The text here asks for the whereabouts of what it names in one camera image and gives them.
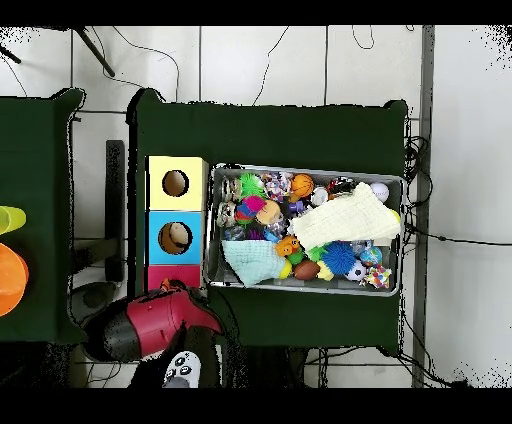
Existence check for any orange plastic bowl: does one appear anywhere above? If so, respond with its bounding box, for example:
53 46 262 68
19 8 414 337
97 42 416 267
0 242 30 318

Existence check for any black upright panel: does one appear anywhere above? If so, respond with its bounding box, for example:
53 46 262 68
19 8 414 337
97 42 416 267
105 139 126 283

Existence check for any yellow-green plastic cup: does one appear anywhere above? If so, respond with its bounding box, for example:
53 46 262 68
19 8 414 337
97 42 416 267
0 205 28 236

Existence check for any wire mesh bin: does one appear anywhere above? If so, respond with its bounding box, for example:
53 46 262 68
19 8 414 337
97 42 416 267
204 162 405 298

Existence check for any white cloth with coloured spots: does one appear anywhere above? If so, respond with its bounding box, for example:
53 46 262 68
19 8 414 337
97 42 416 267
359 263 393 290

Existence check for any dark green side table cloth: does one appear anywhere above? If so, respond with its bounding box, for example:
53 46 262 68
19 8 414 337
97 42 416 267
0 88 93 346

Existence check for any blue spiky rubber ball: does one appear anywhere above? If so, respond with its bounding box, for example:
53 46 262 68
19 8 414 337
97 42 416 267
320 240 357 276

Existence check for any white toy baseball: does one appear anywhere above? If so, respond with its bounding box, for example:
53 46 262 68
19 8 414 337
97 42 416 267
369 182 390 204

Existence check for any small toy soccer ball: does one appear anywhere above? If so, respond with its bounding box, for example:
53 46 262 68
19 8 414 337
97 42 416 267
344 259 368 282

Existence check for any light blue waffle cloth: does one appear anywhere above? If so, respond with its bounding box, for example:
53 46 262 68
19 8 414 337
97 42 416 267
220 238 289 287

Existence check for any black round floor base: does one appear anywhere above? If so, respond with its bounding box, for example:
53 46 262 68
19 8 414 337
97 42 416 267
69 281 121 325

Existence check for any black floor cable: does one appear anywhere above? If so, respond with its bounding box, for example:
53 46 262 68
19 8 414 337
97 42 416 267
251 26 290 106
112 26 180 101

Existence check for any cream knitted cloth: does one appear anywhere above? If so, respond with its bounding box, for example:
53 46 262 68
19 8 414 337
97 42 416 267
290 181 402 252

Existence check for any wooden box with three holes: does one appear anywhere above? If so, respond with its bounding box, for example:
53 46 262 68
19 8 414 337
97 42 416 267
142 155 210 291

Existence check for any black cable bundle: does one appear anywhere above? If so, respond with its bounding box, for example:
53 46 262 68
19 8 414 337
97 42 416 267
402 135 434 211

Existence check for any orange toy basketball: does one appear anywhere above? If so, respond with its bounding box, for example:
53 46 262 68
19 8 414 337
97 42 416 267
289 173 316 199

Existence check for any black tripod leg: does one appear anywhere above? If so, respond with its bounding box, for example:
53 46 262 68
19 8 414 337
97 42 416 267
73 26 116 78
0 43 22 65

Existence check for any green spiky rubber ball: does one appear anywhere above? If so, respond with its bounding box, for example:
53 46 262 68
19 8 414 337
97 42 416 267
238 172 268 201

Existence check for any pink spiky rubber ball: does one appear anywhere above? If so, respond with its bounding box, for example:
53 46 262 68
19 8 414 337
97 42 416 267
236 194 268 220

